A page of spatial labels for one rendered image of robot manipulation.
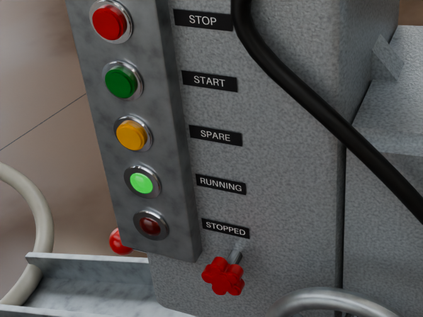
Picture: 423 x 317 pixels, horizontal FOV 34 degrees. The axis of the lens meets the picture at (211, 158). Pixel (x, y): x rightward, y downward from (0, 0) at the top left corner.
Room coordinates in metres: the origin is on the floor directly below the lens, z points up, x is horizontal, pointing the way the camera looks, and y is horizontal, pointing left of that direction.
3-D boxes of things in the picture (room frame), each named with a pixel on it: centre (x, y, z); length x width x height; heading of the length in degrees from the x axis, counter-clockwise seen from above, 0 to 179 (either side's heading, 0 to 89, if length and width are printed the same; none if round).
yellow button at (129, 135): (0.48, 0.06, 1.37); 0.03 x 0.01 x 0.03; 63
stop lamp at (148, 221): (0.48, 0.06, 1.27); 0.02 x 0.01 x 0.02; 63
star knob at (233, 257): (0.45, 0.00, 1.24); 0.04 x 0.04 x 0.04; 63
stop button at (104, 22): (0.48, 0.06, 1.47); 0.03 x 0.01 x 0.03; 63
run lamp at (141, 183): (0.48, 0.06, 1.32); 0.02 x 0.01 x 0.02; 63
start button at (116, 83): (0.48, 0.06, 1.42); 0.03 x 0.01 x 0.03; 63
